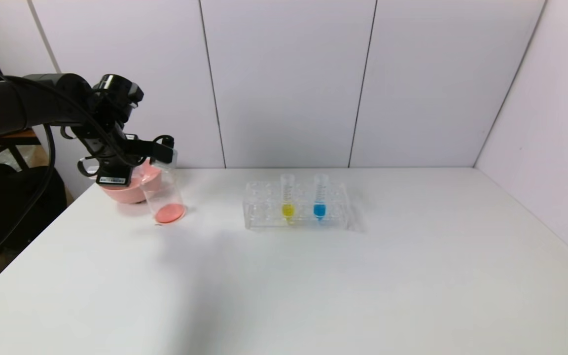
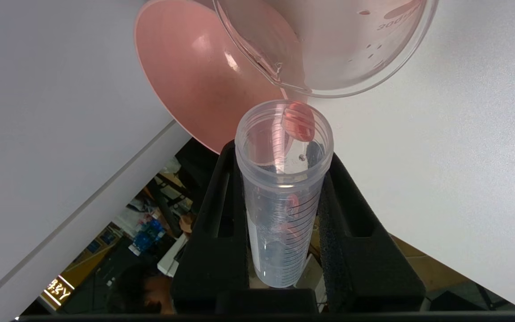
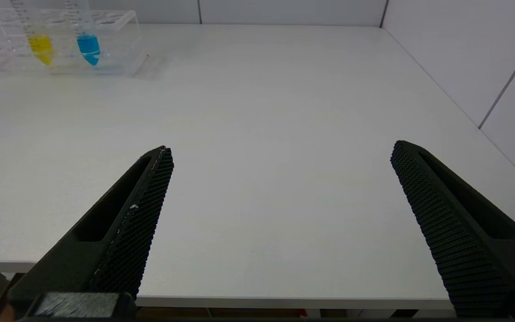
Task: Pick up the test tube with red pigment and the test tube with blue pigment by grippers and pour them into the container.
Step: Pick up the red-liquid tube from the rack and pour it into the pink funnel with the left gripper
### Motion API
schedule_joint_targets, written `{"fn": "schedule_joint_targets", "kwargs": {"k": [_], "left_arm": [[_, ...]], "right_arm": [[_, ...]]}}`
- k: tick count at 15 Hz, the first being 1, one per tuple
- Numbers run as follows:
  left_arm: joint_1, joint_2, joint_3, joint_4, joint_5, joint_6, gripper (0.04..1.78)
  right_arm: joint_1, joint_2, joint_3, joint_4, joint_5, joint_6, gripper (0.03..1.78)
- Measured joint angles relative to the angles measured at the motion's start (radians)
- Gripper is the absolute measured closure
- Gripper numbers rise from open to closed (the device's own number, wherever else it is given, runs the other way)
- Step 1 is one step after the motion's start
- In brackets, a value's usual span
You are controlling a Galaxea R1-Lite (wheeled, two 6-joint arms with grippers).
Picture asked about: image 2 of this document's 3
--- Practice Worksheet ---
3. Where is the person with dark hair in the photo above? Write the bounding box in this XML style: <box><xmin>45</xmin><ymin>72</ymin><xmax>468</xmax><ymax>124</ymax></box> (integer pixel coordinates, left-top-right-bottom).
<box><xmin>107</xmin><ymin>264</ymin><xmax>175</xmax><ymax>314</ymax></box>

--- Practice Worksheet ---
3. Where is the pink plastic bowl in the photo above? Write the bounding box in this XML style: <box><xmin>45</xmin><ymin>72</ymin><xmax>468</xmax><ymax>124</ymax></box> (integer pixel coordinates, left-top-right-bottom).
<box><xmin>134</xmin><ymin>0</ymin><xmax>307</xmax><ymax>155</ymax></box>

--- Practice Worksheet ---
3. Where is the clear glass beaker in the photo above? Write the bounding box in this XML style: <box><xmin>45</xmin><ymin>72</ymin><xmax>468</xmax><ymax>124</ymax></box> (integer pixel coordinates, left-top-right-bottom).
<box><xmin>213</xmin><ymin>0</ymin><xmax>439</xmax><ymax>98</ymax></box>

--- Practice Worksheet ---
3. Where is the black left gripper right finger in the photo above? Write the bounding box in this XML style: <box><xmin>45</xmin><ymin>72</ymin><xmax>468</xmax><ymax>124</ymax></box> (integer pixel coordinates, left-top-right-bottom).
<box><xmin>318</xmin><ymin>152</ymin><xmax>427</xmax><ymax>313</ymax></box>

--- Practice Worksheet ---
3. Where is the test tube with red pigment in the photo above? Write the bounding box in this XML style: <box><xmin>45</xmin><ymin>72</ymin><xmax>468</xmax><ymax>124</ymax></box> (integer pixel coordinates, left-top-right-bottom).
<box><xmin>234</xmin><ymin>99</ymin><xmax>334</xmax><ymax>288</ymax></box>

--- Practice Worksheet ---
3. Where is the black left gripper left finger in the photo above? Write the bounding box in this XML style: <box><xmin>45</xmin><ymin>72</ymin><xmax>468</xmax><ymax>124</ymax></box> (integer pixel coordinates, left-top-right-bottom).
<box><xmin>170</xmin><ymin>140</ymin><xmax>250</xmax><ymax>314</ymax></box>

